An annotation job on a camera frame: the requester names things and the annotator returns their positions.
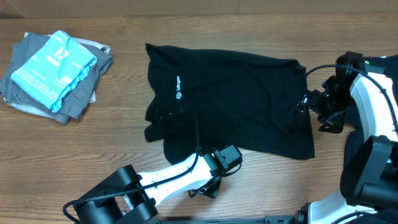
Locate pile of black clothes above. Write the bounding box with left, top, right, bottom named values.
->
left=341, top=55, right=398, bottom=224

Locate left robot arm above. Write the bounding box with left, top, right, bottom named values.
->
left=72, top=145, right=243, bottom=224

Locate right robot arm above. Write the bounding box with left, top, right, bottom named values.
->
left=287, top=52, right=397, bottom=223

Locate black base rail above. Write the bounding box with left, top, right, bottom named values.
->
left=145, top=215, right=294, bottom=224

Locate folded dark grey shirt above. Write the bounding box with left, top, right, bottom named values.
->
left=0, top=32, right=114, bottom=125

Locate folded light blue shirt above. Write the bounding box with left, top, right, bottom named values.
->
left=11, top=30, right=98, bottom=113

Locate black polo shirt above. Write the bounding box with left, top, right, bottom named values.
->
left=144, top=44, right=315, bottom=164

